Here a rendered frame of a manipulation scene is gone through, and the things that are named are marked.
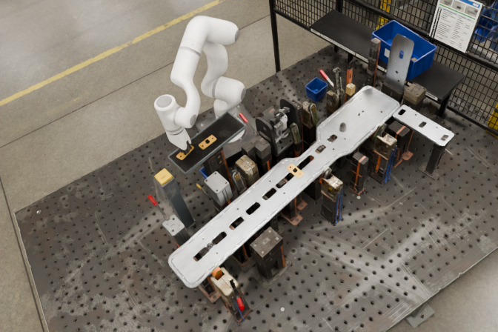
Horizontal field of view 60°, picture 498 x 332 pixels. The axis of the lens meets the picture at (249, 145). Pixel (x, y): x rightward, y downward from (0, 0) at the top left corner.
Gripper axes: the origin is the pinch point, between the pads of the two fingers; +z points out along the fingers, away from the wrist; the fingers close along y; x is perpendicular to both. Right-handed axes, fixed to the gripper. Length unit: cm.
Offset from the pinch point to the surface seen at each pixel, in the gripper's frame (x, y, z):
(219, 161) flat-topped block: 12.4, 5.6, 20.6
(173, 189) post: -13.7, 1.3, 14.8
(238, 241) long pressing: -14.3, 38.8, 22.3
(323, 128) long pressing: 58, 36, 23
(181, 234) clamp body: -26.8, 17.2, 20.1
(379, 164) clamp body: 65, 66, 40
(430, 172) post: 82, 87, 50
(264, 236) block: -7, 48, 19
